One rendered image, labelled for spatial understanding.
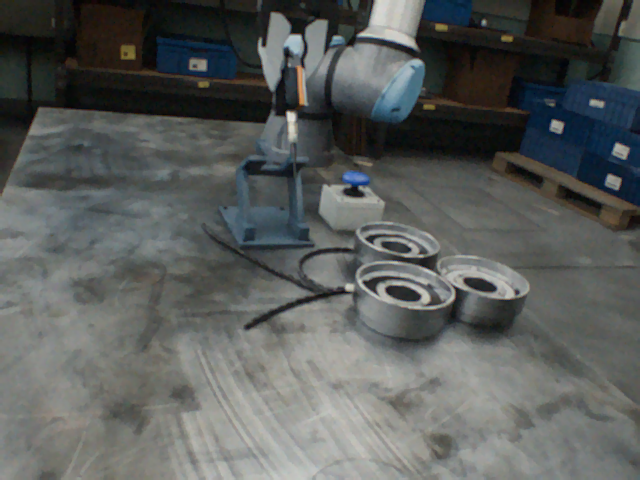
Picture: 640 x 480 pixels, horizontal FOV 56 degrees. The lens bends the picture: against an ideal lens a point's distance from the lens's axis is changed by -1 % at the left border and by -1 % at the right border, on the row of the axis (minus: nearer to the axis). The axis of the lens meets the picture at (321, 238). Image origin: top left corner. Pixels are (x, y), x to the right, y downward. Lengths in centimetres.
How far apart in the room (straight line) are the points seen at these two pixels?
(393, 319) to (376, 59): 58
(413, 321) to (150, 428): 27
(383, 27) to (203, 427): 80
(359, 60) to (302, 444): 75
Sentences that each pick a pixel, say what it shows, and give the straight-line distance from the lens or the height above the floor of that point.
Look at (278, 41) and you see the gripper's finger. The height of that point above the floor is 105.
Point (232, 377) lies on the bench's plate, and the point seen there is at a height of 80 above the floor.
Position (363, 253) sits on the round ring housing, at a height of 83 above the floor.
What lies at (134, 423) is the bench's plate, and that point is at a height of 80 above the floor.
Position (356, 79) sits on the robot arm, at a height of 97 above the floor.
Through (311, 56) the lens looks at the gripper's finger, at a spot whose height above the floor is 103.
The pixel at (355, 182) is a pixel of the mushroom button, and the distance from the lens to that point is 86.
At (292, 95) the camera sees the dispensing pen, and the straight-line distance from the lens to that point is 73.
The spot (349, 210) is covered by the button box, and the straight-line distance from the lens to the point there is 85.
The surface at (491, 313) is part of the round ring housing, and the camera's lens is 68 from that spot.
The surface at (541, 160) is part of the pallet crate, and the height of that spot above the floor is 17.
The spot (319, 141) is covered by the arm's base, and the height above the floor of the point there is 85.
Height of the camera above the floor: 111
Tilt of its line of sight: 22 degrees down
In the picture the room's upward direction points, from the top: 9 degrees clockwise
